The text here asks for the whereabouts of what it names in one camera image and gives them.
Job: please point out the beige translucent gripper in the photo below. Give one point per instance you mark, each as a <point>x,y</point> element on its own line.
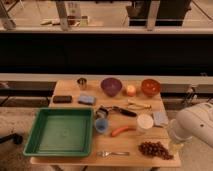
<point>174,148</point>

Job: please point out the dark red grape bunch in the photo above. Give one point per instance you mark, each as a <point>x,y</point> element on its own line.
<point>152,149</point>

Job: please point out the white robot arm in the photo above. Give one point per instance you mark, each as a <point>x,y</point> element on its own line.
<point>193,121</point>

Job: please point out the green plastic tray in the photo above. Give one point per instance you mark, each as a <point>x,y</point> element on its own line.
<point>61,132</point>

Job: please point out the blue sponge right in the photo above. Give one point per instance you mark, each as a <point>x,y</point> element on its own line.
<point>160,119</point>

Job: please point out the blue sponge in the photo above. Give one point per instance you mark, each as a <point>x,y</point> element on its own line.
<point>86,99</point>
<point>160,119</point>

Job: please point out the orange carrot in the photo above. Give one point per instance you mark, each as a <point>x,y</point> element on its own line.
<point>122,129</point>

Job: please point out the orange red bowl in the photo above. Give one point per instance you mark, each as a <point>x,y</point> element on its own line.
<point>150,87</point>

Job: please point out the yellow orange fruit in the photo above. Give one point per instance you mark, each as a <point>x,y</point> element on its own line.
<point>131,90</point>

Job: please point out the silver metal fork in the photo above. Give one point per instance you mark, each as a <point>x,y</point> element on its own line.
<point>107,153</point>

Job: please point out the small blue cup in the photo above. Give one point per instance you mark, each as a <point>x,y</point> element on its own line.
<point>101,125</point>

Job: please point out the small dark metal clip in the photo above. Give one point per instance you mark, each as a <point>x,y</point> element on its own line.
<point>102,112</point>

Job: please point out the purple bowl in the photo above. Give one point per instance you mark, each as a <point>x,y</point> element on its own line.
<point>111,86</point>

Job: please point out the blue sponge left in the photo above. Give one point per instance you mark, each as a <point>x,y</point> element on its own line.
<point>86,99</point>

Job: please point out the small metal cup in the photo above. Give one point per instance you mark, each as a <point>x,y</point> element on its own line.
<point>82,83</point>

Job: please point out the black rectangular block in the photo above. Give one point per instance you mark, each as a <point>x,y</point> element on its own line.
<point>62,99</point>

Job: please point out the black object on floor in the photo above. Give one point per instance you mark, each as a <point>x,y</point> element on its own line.
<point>16,138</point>

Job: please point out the black handled peeler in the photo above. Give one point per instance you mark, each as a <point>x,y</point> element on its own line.
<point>124,111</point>

